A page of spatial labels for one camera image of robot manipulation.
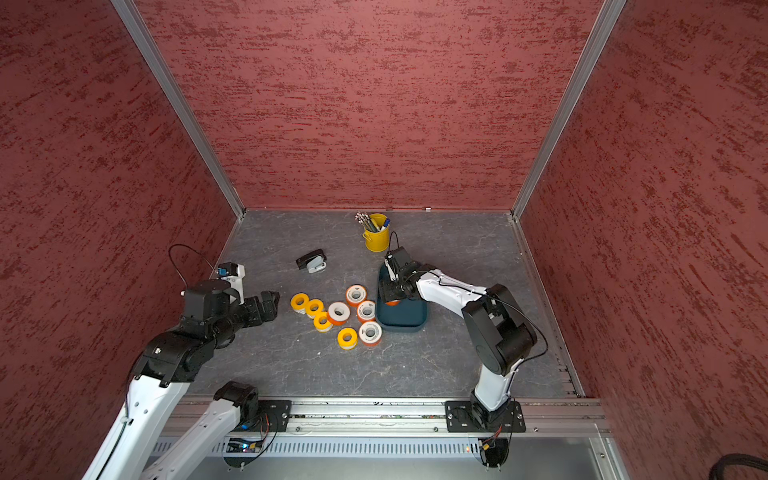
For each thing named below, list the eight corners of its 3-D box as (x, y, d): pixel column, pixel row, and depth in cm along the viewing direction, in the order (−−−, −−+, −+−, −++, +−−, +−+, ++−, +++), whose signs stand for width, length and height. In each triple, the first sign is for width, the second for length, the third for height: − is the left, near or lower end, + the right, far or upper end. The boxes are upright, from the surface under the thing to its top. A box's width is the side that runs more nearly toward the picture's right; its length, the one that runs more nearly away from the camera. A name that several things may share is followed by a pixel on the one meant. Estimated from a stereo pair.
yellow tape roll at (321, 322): (313, 332, 90) (311, 329, 88) (316, 315, 94) (314, 312, 92) (331, 332, 90) (330, 329, 88) (334, 315, 94) (332, 312, 92)
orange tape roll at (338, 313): (328, 325, 91) (326, 321, 88) (330, 306, 95) (329, 301, 93) (348, 325, 91) (347, 321, 89) (350, 306, 95) (349, 301, 93)
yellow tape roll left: (290, 313, 95) (287, 309, 93) (294, 296, 99) (291, 292, 96) (306, 313, 95) (304, 309, 93) (310, 296, 99) (308, 292, 96)
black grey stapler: (303, 278, 102) (301, 272, 99) (297, 265, 106) (294, 259, 103) (329, 266, 106) (327, 260, 103) (322, 254, 109) (320, 248, 106)
